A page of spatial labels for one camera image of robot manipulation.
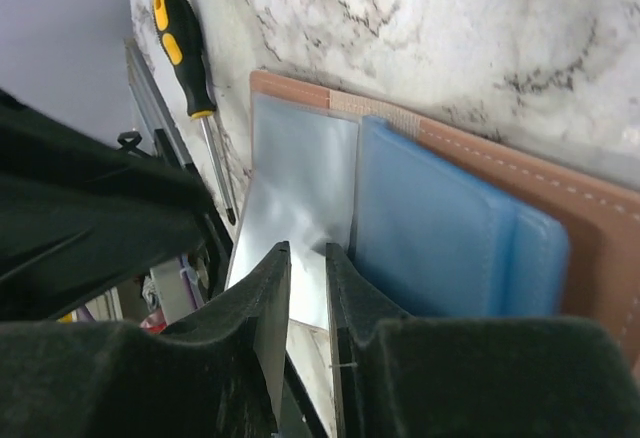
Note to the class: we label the silver credit card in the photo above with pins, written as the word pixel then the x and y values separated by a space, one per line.
pixel 277 244

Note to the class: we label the aluminium front rail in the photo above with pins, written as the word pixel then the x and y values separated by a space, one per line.
pixel 155 123

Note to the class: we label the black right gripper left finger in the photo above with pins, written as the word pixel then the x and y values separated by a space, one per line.
pixel 200 377

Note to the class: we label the yellow black handled screwdriver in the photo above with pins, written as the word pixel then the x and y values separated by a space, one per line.
pixel 180 36

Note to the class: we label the tan leather card holder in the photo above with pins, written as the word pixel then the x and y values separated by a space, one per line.
pixel 453 224

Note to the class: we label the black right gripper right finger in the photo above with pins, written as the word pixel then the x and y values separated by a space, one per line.
pixel 396 375

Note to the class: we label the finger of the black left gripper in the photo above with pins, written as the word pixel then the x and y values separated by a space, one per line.
pixel 78 217

